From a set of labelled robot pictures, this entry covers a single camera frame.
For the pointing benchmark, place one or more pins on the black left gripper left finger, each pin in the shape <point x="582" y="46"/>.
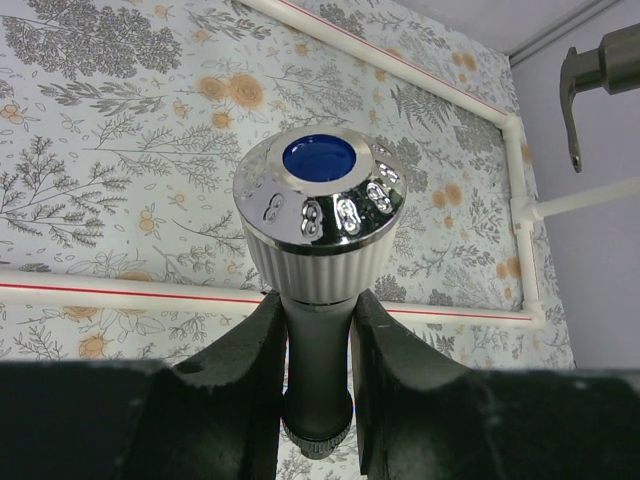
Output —
<point x="216" y="415"/>

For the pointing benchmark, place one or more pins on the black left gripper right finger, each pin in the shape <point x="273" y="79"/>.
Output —
<point x="416" y="416"/>

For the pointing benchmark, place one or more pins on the white pipe frame red stripe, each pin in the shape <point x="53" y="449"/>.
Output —
<point x="56" y="289"/>

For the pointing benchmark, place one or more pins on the floral patterned table mat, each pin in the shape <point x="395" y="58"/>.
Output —
<point x="122" y="123"/>

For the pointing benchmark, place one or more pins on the dark grey lever faucet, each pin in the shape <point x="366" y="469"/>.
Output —
<point x="613" y="66"/>

